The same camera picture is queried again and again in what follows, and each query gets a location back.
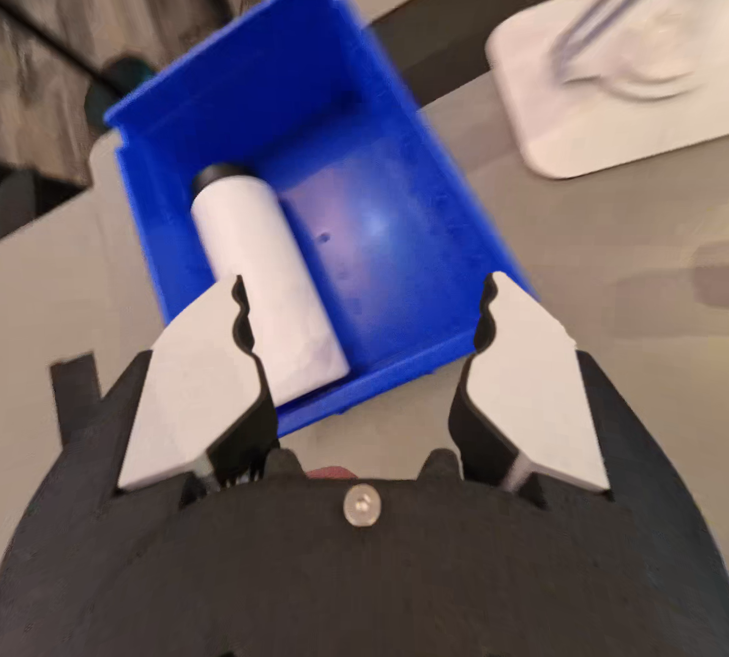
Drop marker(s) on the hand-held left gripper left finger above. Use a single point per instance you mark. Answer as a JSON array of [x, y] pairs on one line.
[[182, 401]]

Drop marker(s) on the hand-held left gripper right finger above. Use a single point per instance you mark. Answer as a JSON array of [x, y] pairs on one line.
[[535, 395]]

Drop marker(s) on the white bottle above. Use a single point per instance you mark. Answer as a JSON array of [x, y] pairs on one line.
[[256, 258]]

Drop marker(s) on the blue plastic bin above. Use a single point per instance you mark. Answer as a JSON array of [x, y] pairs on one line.
[[370, 247]]

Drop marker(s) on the black bottle lid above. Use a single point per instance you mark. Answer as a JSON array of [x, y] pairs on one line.
[[222, 176]]

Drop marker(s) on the black tape strip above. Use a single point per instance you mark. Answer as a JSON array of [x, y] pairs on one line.
[[450, 31], [77, 395]]

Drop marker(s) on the white stand base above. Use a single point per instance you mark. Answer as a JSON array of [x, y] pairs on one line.
[[603, 122]]

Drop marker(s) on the black round-base floor stand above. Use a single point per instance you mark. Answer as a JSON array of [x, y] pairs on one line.
[[117, 82]]

